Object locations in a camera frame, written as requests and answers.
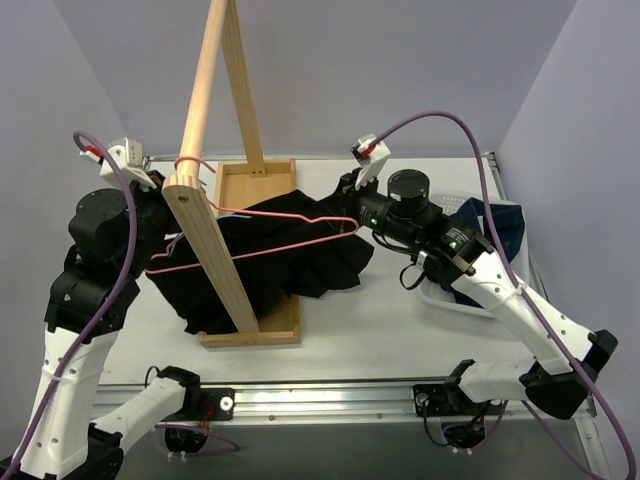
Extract blue wire hanger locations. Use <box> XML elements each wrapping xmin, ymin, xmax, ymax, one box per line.
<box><xmin>152</xmin><ymin>213</ymin><xmax>251</xmax><ymax>259</ymax></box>

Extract pink wire hanger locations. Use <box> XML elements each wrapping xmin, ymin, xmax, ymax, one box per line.
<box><xmin>174</xmin><ymin>156</ymin><xmax>360</xmax><ymax>260</ymax></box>

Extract black pleated skirt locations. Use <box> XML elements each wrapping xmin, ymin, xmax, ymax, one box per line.
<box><xmin>146</xmin><ymin>190</ymin><xmax>374</xmax><ymax>334</ymax></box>

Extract dark blue denim skirt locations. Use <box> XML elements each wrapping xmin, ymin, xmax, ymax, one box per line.
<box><xmin>430</xmin><ymin>197</ymin><xmax>525</xmax><ymax>309</ymax></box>

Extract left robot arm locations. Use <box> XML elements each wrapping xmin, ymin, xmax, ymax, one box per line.
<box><xmin>3</xmin><ymin>171</ymin><xmax>203</xmax><ymax>479</ymax></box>

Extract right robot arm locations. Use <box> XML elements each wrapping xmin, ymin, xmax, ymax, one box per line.
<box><xmin>330</xmin><ymin>169</ymin><xmax>618</xmax><ymax>420</ymax></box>

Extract wooden clothes rack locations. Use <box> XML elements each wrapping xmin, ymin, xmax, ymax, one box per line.
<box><xmin>161</xmin><ymin>0</ymin><xmax>303</xmax><ymax>349</ymax></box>

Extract white plastic basket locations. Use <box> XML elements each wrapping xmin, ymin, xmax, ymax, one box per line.
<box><xmin>420</xmin><ymin>190</ymin><xmax>530</xmax><ymax>318</ymax></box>

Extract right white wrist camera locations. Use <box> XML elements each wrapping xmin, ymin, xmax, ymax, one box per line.
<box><xmin>351</xmin><ymin>134</ymin><xmax>391</xmax><ymax>190</ymax></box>

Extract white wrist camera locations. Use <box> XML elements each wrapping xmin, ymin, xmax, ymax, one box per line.
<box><xmin>79</xmin><ymin>137</ymin><xmax>156</xmax><ymax>190</ymax></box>
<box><xmin>351</xmin><ymin>134</ymin><xmax>391</xmax><ymax>190</ymax></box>

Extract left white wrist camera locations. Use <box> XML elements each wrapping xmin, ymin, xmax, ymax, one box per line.
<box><xmin>79</xmin><ymin>137</ymin><xmax>156</xmax><ymax>190</ymax></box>

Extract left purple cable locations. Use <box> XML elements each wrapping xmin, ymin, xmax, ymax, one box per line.
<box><xmin>0</xmin><ymin>130</ymin><xmax>137</xmax><ymax>471</ymax></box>

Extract purple cable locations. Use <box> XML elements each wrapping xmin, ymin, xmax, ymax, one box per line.
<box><xmin>0</xmin><ymin>130</ymin><xmax>137</xmax><ymax>471</ymax></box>
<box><xmin>372</xmin><ymin>110</ymin><xmax>640</xmax><ymax>480</ymax></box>

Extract aluminium mounting rail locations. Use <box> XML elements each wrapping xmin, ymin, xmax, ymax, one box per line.
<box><xmin>92</xmin><ymin>379</ymin><xmax>596</xmax><ymax>426</ymax></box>

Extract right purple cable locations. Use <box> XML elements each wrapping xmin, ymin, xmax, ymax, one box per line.
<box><xmin>372</xmin><ymin>110</ymin><xmax>640</xmax><ymax>480</ymax></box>

